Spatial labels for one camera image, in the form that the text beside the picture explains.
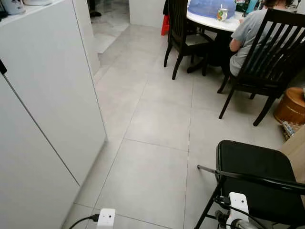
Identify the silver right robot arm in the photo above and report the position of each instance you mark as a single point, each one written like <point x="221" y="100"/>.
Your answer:
<point x="243" y="225"/>

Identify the brown wooden barrel stool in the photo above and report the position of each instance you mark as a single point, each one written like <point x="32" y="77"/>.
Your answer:
<point x="291" y="107"/>

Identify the cardboard egg tray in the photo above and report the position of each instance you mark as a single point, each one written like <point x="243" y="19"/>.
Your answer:
<point x="290" y="129"/>

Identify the light wooden table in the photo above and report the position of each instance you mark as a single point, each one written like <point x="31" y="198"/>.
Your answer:
<point x="298" y="152"/>

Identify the dark wooden dining chair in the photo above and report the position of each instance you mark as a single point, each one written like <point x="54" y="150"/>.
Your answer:
<point x="177" y="24"/>
<point x="276" y="52"/>

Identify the black folding chair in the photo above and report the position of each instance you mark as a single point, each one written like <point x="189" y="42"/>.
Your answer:
<point x="252" y="167"/>

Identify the seated person grey shirt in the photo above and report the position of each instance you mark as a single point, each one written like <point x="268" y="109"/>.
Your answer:
<point x="248" y="33"/>

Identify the small drink carton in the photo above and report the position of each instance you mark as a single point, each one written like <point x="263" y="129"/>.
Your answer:
<point x="222" y="15"/>

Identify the round white dining table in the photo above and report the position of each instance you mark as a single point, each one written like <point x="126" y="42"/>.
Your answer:
<point x="209" y="21"/>

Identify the blue mesh food cover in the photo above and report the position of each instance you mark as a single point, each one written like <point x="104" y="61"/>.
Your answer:
<point x="209" y="7"/>

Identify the red plastic stool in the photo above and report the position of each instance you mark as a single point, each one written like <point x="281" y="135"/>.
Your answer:
<point x="165" y="25"/>

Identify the white cabinet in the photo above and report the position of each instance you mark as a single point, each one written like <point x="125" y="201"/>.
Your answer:
<point x="43" y="95"/>

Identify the white bowl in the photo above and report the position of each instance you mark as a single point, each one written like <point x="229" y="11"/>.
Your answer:
<point x="38" y="2"/>

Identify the white kettle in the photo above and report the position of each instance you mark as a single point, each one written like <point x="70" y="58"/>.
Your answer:
<point x="12" y="5"/>

